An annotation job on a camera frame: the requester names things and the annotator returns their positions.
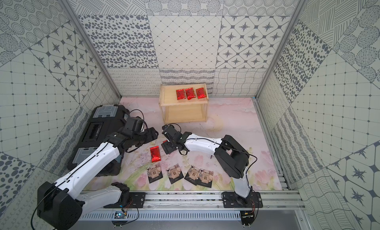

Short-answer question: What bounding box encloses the black tea bag far right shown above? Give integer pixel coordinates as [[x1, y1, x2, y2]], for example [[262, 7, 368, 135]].
[[198, 169, 214, 188]]

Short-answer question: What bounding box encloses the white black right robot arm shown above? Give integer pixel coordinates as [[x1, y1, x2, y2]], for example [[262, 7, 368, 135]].
[[162, 124, 257, 200]]

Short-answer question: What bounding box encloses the black tea bag far left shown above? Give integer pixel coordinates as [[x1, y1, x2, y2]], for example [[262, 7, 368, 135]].
[[147, 163, 163, 183]]

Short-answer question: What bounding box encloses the black plastic toolbox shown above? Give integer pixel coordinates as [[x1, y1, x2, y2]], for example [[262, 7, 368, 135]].
[[67, 105, 130, 171]]

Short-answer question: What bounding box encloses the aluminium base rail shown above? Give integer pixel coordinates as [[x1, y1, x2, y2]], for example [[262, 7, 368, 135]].
[[60, 190, 306, 211]]

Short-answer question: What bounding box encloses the black tea bag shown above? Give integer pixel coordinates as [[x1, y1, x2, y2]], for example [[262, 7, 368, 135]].
[[198, 169, 214, 188], [185, 166, 200, 185], [147, 163, 163, 183], [167, 164, 184, 184]]

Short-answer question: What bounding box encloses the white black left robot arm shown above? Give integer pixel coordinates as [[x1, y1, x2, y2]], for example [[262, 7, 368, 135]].
[[32, 117, 158, 230]]

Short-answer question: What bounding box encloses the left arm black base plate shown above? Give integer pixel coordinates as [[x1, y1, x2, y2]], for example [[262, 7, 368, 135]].
[[104, 192, 146, 209]]

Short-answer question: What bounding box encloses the light wooden two-tier shelf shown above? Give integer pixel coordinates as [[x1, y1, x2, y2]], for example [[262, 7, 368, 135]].
[[159, 83, 209, 124]]

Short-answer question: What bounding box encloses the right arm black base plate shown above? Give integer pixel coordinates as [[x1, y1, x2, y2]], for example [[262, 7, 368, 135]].
[[221, 190, 263, 208]]

